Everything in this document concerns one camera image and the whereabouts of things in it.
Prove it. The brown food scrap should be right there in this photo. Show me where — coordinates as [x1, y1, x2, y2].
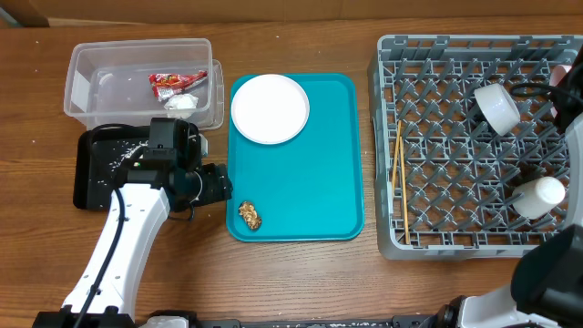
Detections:
[239, 201, 262, 231]

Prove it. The white tissue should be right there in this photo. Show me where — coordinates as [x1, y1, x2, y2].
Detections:
[164, 94, 199, 119]

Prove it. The large white plate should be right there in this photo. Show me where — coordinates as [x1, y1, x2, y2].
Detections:
[231, 74, 310, 145]

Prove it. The teal serving tray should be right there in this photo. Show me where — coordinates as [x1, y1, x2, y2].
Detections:
[226, 73, 365, 242]

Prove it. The red snack wrapper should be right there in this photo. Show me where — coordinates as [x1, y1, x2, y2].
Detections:
[148, 70, 208, 102]

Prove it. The black plastic tray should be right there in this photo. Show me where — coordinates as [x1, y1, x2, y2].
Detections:
[72, 125, 201, 211]

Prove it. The grey bowl of rice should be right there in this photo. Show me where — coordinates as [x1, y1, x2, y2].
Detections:
[474, 84, 520, 136]

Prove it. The white paper cup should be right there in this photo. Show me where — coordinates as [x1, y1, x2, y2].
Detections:
[512, 177, 566, 220]

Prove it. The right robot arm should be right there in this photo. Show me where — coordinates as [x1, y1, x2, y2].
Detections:
[422, 55, 582, 327]

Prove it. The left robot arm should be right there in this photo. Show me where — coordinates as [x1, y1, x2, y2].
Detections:
[34, 118, 232, 327]

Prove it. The grey dishwasher rack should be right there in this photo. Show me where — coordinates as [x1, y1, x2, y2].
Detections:
[369, 35, 582, 261]

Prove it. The pile of spilled rice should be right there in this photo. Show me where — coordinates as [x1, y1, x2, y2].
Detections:
[93, 138, 148, 176]

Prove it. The clear plastic bin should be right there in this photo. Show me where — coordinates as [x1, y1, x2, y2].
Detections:
[64, 38, 225, 130]

